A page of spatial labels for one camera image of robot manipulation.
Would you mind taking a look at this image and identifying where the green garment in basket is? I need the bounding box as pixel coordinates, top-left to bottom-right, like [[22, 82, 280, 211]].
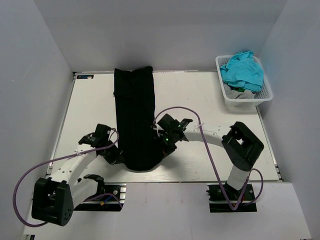
[[230, 86, 245, 93]]

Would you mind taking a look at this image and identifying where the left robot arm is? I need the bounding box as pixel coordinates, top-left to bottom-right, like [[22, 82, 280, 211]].
[[31, 123, 121, 226]]

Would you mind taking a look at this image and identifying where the black t-shirt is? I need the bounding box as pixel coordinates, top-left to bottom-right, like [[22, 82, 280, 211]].
[[113, 66, 163, 172]]

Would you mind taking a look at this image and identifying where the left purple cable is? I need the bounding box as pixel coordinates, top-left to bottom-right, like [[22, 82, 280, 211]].
[[12, 127, 124, 228]]

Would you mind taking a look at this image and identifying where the purple cable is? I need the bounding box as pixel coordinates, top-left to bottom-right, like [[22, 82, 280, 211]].
[[151, 106, 264, 211], [12, 127, 124, 228]]

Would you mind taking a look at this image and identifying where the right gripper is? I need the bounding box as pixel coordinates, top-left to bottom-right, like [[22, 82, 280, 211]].
[[155, 130, 178, 160]]

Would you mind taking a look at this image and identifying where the turquoise t-shirt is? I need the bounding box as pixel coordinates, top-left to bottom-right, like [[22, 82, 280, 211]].
[[219, 50, 264, 93]]

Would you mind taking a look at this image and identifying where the white plastic basket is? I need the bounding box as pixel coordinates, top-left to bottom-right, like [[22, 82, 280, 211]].
[[215, 55, 273, 106]]

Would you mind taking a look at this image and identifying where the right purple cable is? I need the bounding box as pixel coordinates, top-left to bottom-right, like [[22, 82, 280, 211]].
[[151, 106, 264, 211]]

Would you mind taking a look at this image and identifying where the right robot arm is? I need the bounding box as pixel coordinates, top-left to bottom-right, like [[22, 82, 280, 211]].
[[155, 113, 265, 200]]

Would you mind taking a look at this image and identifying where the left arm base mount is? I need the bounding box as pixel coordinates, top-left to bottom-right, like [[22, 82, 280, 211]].
[[74, 174, 126, 212]]

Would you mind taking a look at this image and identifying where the blue label sticker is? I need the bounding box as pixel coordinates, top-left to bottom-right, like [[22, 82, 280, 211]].
[[76, 74, 94, 80]]

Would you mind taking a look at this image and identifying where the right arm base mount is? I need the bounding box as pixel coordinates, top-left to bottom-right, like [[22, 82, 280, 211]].
[[205, 183, 258, 213]]

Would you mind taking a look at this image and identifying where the grey t-shirt in basket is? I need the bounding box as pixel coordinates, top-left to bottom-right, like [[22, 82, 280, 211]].
[[223, 84, 256, 99]]

